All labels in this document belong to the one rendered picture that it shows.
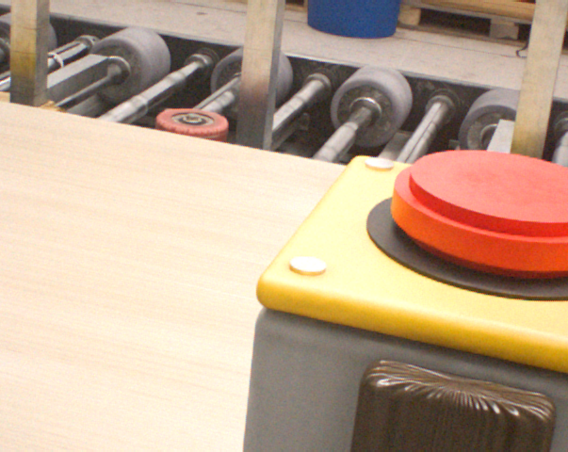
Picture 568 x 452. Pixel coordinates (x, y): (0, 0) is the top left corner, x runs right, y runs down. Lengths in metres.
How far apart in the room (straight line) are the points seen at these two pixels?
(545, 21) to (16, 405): 0.76
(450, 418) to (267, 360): 0.03
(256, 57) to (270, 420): 1.18
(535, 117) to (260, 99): 0.32
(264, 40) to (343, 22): 4.49
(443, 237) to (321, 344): 0.03
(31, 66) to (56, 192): 0.42
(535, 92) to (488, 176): 1.10
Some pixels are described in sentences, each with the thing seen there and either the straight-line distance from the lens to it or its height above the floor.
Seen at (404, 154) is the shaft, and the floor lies 0.82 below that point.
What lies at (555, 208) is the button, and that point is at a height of 1.23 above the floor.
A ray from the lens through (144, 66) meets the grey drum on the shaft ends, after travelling 1.85.
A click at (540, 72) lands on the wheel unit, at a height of 1.00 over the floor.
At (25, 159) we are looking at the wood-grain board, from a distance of 1.17.
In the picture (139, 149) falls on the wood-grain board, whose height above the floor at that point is 0.90.
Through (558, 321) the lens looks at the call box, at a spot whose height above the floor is 1.22.
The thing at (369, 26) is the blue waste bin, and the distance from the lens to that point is 5.86.
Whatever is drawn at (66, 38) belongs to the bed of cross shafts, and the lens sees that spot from 2.05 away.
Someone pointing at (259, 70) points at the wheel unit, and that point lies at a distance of 1.37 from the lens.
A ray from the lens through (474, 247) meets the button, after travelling 0.19.
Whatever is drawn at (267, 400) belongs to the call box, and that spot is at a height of 1.20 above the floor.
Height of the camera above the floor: 1.30
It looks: 22 degrees down
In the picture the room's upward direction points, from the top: 6 degrees clockwise
